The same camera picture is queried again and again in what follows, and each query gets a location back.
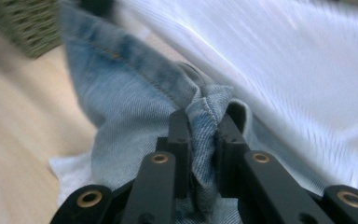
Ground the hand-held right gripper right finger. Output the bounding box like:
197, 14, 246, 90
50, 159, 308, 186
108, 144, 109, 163
215, 113, 334, 224

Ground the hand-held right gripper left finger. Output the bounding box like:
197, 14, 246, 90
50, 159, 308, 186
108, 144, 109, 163
120, 109, 191, 224

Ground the light blue denim garment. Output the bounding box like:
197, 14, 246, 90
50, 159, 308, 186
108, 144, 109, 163
57, 0, 255, 224

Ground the white mesh laundry bag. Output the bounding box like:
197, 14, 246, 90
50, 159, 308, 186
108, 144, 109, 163
48, 0, 358, 207

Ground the green woven basket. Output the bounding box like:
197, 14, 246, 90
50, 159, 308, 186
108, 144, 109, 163
0, 0, 62, 60

